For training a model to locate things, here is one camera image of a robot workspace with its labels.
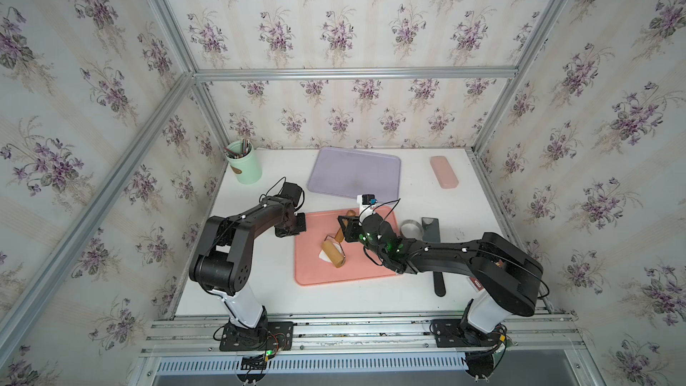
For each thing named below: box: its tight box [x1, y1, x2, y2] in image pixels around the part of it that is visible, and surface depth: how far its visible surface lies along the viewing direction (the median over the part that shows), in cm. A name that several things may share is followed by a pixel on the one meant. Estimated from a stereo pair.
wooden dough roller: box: [321, 209, 356, 269], surface depth 86 cm
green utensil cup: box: [225, 139, 263, 185], surface depth 104 cm
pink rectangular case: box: [429, 155, 460, 190], surface depth 113 cm
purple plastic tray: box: [307, 146, 402, 203], surface depth 114 cm
